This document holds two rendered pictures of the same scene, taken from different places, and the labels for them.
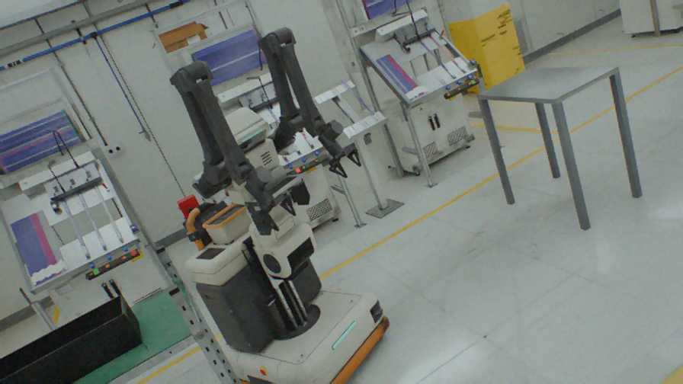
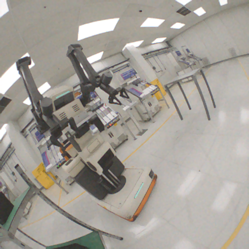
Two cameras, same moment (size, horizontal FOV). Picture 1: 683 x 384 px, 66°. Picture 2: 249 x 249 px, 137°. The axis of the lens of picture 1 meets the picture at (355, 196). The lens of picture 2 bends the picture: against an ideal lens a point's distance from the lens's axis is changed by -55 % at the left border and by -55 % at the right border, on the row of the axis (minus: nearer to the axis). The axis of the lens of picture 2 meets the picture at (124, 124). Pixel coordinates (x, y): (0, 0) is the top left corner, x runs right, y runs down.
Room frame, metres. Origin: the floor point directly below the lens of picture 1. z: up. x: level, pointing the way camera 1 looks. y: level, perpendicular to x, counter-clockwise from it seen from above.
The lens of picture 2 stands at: (1.42, 0.05, 1.02)
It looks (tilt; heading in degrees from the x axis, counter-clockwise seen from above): 13 degrees down; 0
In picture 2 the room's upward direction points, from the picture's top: 34 degrees counter-clockwise
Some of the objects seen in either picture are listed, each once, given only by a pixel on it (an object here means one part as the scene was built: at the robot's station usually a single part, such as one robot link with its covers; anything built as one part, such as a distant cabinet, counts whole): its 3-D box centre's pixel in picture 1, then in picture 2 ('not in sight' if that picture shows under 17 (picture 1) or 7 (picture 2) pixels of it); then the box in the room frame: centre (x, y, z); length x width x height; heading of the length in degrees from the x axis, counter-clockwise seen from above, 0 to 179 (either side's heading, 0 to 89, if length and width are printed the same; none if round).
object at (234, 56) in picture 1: (229, 58); (86, 97); (4.22, 0.49, 1.52); 0.51 x 0.13 x 0.27; 109
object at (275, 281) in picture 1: (294, 250); (104, 156); (2.30, 0.36, 0.68); 0.28 x 0.27 x 0.25; 135
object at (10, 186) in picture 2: not in sight; (9, 194); (2.80, 5.04, 0.95); 1.36 x 0.82 x 1.90; 19
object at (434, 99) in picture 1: (418, 94); (143, 97); (4.61, -0.86, 0.65); 1.01 x 0.73 x 1.29; 19
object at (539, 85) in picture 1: (556, 143); (191, 95); (2.99, -1.26, 0.40); 0.70 x 0.45 x 0.80; 16
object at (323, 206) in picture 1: (281, 198); (109, 136); (4.32, 0.59, 0.31); 0.70 x 0.65 x 0.62; 109
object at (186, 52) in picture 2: not in sight; (190, 59); (6.37, -5.53, 0.95); 1.36 x 0.82 x 1.90; 19
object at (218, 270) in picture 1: (258, 270); (94, 166); (2.43, 0.59, 0.59); 0.55 x 0.34 x 0.83; 135
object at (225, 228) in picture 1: (232, 222); (76, 146); (2.45, 0.60, 0.87); 0.23 x 0.15 x 0.11; 135
